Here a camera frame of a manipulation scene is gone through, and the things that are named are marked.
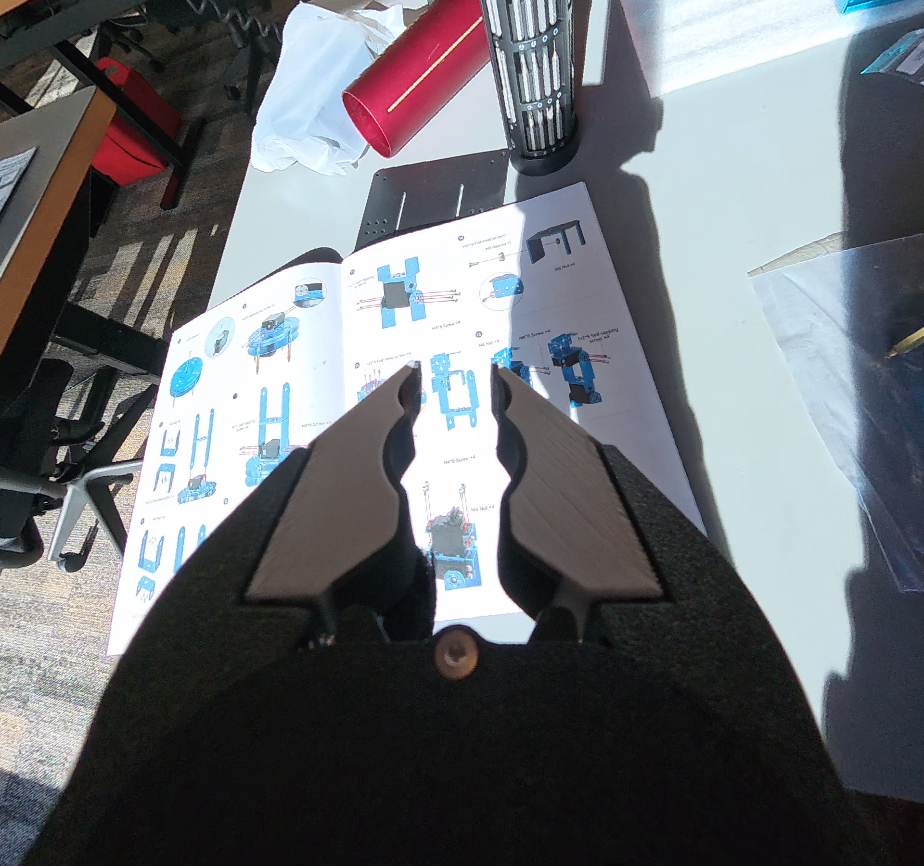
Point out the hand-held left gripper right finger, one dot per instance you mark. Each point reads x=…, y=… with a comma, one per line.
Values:
x=577, y=519

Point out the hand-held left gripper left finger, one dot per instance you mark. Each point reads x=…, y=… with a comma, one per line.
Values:
x=332, y=519

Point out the grey desk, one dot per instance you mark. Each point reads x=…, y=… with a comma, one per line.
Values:
x=722, y=195

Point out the white instruction booklet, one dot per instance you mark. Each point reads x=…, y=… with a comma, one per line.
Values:
x=613, y=390

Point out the grey-base office chair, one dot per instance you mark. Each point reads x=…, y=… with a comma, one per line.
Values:
x=79, y=491

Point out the large clear plastic bag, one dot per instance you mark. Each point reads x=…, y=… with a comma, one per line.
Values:
x=830, y=317

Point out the black metal plate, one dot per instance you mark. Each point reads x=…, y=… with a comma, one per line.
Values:
x=419, y=202

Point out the white crumpled plastic bag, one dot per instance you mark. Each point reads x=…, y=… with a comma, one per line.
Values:
x=310, y=86

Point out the red storage box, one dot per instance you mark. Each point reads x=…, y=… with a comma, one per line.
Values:
x=137, y=123

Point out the black office chair base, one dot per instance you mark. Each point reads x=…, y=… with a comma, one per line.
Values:
x=249, y=79

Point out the black screwdriver bit holder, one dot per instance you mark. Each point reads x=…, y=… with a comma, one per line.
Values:
x=534, y=72

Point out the red metal tube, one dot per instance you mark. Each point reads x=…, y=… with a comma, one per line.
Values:
x=419, y=65

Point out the white foam sheet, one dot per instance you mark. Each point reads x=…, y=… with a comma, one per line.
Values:
x=722, y=14

